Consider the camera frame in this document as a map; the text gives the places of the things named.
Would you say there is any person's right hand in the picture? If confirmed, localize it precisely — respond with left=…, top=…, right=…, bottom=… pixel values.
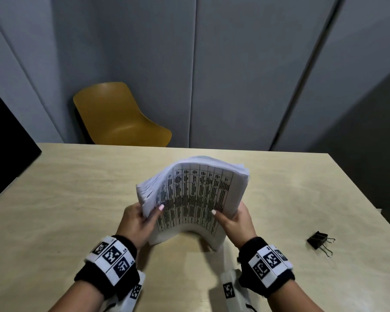
left=211, top=201, right=258, bottom=250

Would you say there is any person's left hand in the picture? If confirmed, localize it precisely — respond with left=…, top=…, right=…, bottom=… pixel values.
left=116, top=203, right=165, bottom=251

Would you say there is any stack of printed paper sheets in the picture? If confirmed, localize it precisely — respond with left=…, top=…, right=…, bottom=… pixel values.
left=136, top=156, right=250, bottom=251

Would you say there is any person's right forearm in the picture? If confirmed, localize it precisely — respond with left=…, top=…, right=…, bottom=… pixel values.
left=266, top=279, right=325, bottom=312

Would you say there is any person's left forearm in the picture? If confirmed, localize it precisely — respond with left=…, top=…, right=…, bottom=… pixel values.
left=49, top=280, right=105, bottom=312

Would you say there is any black left wristband with markers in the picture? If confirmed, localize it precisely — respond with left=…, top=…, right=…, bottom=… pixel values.
left=74, top=235, right=140, bottom=302

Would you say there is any black wristband with markers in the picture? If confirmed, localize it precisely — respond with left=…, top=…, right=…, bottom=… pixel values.
left=237, top=237, right=296, bottom=297
left=74, top=235, right=140, bottom=302

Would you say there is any black right wristband with markers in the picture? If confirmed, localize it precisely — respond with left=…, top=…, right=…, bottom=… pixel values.
left=237, top=237, right=296, bottom=297

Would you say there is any black binder clip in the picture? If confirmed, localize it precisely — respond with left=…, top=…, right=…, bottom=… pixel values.
left=307, top=231, right=335, bottom=257

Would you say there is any yellow plastic chair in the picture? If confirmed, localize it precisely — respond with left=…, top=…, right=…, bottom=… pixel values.
left=73, top=82, right=172, bottom=148

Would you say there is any black panel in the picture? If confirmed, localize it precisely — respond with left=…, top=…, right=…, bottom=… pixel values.
left=0, top=80, right=42, bottom=208

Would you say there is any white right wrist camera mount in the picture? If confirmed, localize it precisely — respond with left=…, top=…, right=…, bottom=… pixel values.
left=220, top=269, right=258, bottom=312

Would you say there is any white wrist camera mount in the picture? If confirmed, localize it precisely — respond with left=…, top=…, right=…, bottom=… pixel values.
left=97, top=271, right=146, bottom=312
left=220, top=269, right=258, bottom=312

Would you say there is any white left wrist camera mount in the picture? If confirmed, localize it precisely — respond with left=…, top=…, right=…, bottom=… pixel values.
left=97, top=271, right=146, bottom=312

